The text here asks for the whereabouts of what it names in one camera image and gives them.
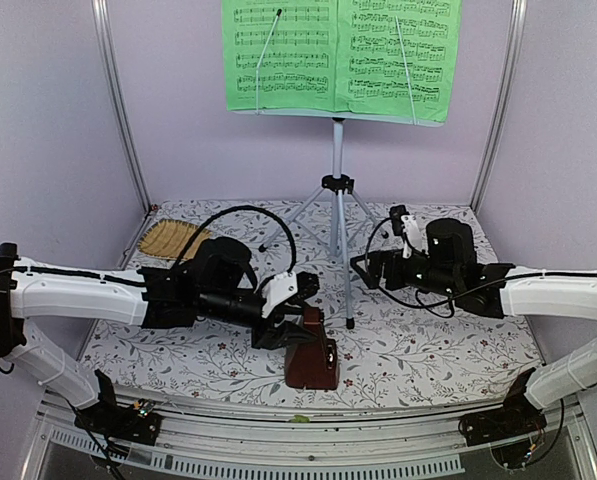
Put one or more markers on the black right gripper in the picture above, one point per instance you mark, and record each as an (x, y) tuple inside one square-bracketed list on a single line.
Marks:
[(393, 257)]

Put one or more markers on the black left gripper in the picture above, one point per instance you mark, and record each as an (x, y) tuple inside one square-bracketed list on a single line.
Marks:
[(272, 338)]

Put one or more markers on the dark red metronome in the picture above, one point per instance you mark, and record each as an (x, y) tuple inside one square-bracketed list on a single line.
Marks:
[(313, 365)]

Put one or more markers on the white perforated music stand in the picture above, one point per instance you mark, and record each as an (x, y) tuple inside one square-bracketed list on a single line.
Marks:
[(337, 183)]

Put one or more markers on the green sheet music stack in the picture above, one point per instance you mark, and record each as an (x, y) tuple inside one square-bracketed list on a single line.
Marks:
[(397, 58)]

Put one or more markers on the green sheet music page one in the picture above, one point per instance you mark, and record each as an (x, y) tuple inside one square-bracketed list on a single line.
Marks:
[(279, 54)]

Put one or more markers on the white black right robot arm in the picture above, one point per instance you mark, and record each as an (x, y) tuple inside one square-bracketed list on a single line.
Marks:
[(442, 260)]

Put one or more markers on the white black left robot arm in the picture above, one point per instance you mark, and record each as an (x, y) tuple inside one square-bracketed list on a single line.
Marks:
[(218, 282)]

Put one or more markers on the woven bamboo tray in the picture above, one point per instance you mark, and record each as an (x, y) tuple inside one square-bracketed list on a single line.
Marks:
[(166, 238)]

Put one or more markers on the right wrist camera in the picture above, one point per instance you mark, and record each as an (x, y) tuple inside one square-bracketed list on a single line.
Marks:
[(405, 226)]

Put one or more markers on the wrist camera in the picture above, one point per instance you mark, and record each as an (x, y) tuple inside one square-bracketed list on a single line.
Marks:
[(289, 287), (405, 226)]

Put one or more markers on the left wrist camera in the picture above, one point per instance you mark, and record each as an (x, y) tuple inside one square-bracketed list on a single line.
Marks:
[(289, 287)]

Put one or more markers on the aluminium front rail frame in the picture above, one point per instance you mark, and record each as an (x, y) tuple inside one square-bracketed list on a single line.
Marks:
[(214, 440)]

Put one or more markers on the aluminium corner post right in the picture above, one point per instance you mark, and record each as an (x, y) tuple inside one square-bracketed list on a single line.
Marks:
[(512, 53)]

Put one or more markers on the aluminium corner post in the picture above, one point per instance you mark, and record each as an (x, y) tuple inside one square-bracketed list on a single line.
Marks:
[(102, 24), (512, 53)]

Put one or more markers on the aluminium corner post left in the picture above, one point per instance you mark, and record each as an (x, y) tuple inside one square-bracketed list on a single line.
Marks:
[(102, 24)]

